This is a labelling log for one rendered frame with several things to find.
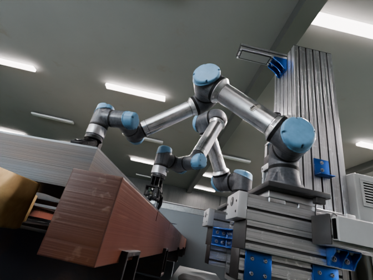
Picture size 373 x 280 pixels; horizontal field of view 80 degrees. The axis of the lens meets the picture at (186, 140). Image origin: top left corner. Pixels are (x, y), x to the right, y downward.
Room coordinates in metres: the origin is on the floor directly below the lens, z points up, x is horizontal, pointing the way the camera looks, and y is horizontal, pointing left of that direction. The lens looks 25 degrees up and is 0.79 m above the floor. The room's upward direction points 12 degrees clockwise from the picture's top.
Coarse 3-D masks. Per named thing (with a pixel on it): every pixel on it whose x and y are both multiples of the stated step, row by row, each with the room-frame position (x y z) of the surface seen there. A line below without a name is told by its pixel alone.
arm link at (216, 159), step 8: (208, 112) 1.15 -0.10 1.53; (200, 120) 1.20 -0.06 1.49; (208, 120) 1.16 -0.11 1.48; (200, 128) 1.23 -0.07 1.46; (216, 144) 1.28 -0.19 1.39; (216, 152) 1.30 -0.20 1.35; (216, 160) 1.32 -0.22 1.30; (216, 168) 1.35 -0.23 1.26; (224, 168) 1.35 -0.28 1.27; (216, 176) 1.37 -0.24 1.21; (224, 176) 1.35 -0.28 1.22; (216, 184) 1.41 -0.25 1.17; (224, 184) 1.36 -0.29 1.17
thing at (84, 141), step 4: (72, 140) 0.75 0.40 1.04; (76, 140) 0.75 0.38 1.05; (80, 140) 0.76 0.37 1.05; (84, 140) 0.79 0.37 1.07; (88, 140) 0.81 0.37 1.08; (92, 140) 0.82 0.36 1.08; (96, 140) 0.84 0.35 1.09; (84, 144) 0.77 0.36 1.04; (88, 144) 0.79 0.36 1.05; (92, 144) 0.82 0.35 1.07
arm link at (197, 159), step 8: (216, 112) 1.10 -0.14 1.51; (216, 120) 1.08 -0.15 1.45; (224, 120) 1.09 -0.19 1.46; (208, 128) 1.07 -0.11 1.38; (216, 128) 1.07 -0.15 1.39; (208, 136) 1.05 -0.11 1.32; (216, 136) 1.08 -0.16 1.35; (200, 144) 1.03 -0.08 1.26; (208, 144) 1.04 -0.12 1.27; (192, 152) 1.03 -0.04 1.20; (200, 152) 1.01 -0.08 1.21; (208, 152) 1.06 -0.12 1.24; (184, 160) 1.04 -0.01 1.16; (192, 160) 1.00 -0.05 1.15; (200, 160) 0.99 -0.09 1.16; (184, 168) 1.06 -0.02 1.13; (192, 168) 1.03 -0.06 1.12; (200, 168) 1.01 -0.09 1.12
